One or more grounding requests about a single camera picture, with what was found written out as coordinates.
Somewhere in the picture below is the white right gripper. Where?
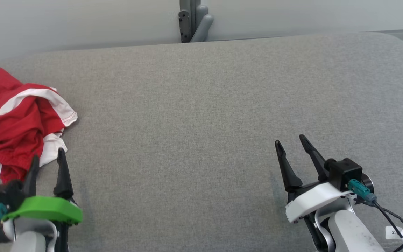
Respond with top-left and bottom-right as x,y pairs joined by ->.
275,134 -> 354,223

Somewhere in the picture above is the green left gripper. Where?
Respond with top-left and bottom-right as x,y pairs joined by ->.
1,147 -> 83,225

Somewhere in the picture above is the teal right camera connector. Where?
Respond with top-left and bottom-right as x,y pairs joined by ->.
348,179 -> 377,204

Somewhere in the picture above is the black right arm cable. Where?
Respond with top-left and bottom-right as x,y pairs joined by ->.
373,201 -> 403,252

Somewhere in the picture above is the white cable label tag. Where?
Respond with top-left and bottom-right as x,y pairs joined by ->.
385,226 -> 403,240

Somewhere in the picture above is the grey metal wall bracket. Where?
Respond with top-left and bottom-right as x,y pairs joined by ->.
178,0 -> 214,43

